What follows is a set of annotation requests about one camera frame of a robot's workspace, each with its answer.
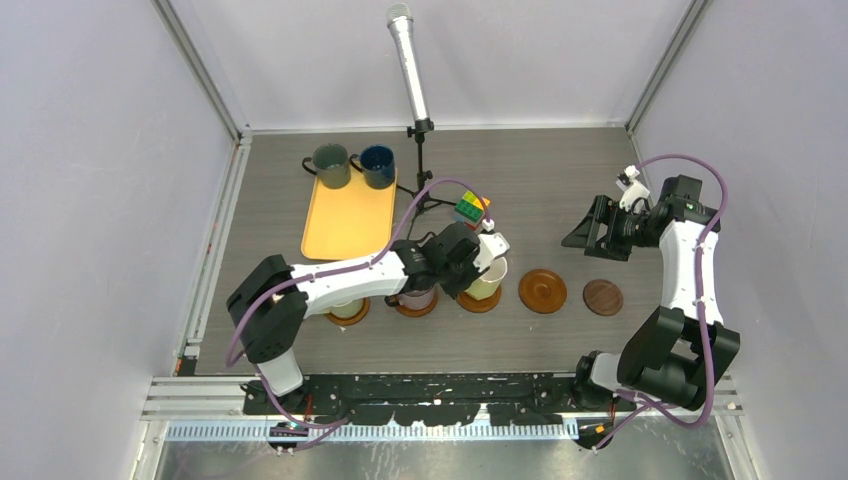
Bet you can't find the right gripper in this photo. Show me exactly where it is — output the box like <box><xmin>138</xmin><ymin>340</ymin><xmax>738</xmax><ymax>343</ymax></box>
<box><xmin>563</xmin><ymin>195</ymin><xmax>660</xmax><ymax>262</ymax></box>

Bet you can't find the cream yellow cup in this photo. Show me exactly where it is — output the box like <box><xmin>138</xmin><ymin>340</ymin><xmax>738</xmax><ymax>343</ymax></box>
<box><xmin>465</xmin><ymin>257</ymin><xmax>508</xmax><ymax>301</ymax></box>

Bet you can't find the mauve purple cup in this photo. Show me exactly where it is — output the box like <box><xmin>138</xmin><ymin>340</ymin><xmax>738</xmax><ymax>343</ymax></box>
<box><xmin>384</xmin><ymin>288</ymin><xmax>437</xmax><ymax>317</ymax></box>

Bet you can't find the dark brown coaster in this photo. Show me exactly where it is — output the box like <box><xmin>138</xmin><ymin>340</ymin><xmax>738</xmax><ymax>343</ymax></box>
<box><xmin>582</xmin><ymin>279</ymin><xmax>624</xmax><ymax>316</ymax></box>

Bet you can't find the navy blue cup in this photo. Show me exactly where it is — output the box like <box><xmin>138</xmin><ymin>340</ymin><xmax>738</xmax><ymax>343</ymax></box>
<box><xmin>350</xmin><ymin>144</ymin><xmax>396</xmax><ymax>190</ymax></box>

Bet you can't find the dark green mug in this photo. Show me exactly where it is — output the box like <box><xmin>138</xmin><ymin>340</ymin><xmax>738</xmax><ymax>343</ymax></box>
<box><xmin>302</xmin><ymin>143</ymin><xmax>351</xmax><ymax>189</ymax></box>

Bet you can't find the light green mug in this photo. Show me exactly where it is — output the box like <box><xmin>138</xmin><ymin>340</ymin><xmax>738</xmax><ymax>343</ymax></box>
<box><xmin>329</xmin><ymin>299</ymin><xmax>364</xmax><ymax>320</ymax></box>

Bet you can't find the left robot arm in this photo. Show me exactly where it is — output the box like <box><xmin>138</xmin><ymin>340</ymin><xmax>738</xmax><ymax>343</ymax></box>
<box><xmin>226</xmin><ymin>222</ymin><xmax>509</xmax><ymax>414</ymax></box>

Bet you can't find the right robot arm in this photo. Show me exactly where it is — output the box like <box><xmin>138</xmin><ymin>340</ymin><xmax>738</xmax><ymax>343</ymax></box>
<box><xmin>561</xmin><ymin>175</ymin><xmax>740</xmax><ymax>411</ymax></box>

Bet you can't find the colourful block cube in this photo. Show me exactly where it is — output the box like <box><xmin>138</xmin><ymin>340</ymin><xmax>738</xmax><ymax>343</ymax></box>
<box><xmin>454</xmin><ymin>190</ymin><xmax>490</xmax><ymax>230</ymax></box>

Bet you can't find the yellow tray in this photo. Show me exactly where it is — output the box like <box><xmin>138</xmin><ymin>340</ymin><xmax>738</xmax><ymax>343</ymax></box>
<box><xmin>300</xmin><ymin>171</ymin><xmax>396</xmax><ymax>261</ymax></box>

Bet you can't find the black microphone tripod stand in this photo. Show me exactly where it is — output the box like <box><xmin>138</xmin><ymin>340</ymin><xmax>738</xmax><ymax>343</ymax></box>
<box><xmin>402</xmin><ymin>119</ymin><xmax>457</xmax><ymax>240</ymax></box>

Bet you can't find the silver microphone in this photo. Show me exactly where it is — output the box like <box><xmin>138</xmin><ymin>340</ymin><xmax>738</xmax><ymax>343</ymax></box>
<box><xmin>387</xmin><ymin>3</ymin><xmax>431</xmax><ymax>124</ymax></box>

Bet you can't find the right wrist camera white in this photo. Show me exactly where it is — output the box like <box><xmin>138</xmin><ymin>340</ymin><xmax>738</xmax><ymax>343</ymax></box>
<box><xmin>616</xmin><ymin>165</ymin><xmax>650</xmax><ymax>214</ymax></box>

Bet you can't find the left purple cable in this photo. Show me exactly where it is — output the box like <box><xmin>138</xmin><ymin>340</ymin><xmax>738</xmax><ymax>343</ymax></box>
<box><xmin>225</xmin><ymin>177</ymin><xmax>496</xmax><ymax>454</ymax></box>

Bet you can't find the purple cable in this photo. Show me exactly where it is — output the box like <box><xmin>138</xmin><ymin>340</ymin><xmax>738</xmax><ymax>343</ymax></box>
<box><xmin>590</xmin><ymin>154</ymin><xmax>730</xmax><ymax>453</ymax></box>
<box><xmin>225</xmin><ymin>177</ymin><xmax>496</xmax><ymax>454</ymax></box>

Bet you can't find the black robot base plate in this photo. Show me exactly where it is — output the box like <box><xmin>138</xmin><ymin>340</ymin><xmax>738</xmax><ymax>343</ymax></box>
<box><xmin>240</xmin><ymin>372</ymin><xmax>635</xmax><ymax>427</ymax></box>

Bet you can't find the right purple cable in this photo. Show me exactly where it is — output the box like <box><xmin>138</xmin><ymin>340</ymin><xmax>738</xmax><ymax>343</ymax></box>
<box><xmin>590</xmin><ymin>154</ymin><xmax>730</xmax><ymax>453</ymax></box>

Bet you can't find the aluminium frame rail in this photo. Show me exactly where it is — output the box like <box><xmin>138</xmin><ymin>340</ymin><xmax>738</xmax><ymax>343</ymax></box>
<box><xmin>140</xmin><ymin>370</ymin><xmax>745</xmax><ymax>444</ymax></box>

